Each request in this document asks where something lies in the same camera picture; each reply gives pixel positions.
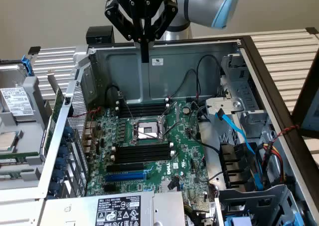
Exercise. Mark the grey disk bay cage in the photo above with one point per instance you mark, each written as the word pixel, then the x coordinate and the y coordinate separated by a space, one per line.
pixel 249 198

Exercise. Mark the long black expansion slot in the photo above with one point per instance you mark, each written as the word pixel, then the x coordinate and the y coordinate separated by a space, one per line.
pixel 124 167

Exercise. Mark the thin metal locking lever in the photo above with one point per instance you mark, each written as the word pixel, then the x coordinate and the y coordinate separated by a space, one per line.
pixel 175 128
pixel 129 110

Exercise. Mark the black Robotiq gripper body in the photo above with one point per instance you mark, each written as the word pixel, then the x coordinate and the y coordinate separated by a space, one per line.
pixel 139 4

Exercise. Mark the white label sticker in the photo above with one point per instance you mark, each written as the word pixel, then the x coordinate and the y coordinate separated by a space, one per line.
pixel 156 61

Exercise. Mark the grey parts rack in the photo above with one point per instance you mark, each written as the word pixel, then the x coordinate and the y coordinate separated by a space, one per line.
pixel 31 99

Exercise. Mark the black table end cap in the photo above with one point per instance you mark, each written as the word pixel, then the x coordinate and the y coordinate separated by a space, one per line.
pixel 34 50
pixel 311 30

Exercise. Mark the silver CPU chip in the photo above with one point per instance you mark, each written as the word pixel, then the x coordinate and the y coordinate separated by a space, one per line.
pixel 7 141

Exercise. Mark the hard disk white label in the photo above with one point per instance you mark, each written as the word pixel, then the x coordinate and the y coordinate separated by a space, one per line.
pixel 15 101

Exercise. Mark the green Dell motherboard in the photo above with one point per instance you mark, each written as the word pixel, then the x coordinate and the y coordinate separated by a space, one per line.
pixel 182 141

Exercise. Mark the silver disk bay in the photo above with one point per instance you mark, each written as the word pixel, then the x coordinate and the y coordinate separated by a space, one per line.
pixel 239 104

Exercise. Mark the green graphics card silver bracket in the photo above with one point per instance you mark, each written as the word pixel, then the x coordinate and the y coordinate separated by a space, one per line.
pixel 58 101

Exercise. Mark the blue slot clip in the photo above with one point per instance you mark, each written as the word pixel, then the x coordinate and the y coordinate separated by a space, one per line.
pixel 60 163
pixel 58 174
pixel 68 132
pixel 64 152
pixel 53 188

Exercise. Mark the black plastic shroud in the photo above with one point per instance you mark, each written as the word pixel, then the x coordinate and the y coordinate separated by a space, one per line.
pixel 231 161

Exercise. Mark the round coin battery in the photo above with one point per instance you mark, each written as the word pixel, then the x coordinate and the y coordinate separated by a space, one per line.
pixel 186 109

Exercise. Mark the dark framed panel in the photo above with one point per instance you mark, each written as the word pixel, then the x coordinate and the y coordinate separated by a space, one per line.
pixel 302 96

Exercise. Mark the silver power supply black label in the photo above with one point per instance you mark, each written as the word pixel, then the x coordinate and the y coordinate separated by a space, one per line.
pixel 169 206

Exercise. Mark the short black expansion slot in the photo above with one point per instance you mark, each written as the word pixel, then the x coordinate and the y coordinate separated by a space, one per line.
pixel 111 188

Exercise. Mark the black box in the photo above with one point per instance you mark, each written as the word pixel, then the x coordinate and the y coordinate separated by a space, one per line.
pixel 99 34

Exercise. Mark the silver rear port block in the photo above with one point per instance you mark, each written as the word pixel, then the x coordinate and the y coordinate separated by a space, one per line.
pixel 89 136

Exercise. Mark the blue plastic disk tray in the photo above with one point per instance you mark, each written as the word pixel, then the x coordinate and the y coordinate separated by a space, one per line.
pixel 236 222

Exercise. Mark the blue expansion slot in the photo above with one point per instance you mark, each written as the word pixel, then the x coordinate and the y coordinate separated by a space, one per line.
pixel 124 176

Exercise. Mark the open PC case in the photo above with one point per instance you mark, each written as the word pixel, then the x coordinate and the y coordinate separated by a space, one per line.
pixel 162 81

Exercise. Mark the CPU socket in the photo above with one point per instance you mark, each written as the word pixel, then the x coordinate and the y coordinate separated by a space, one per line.
pixel 147 130

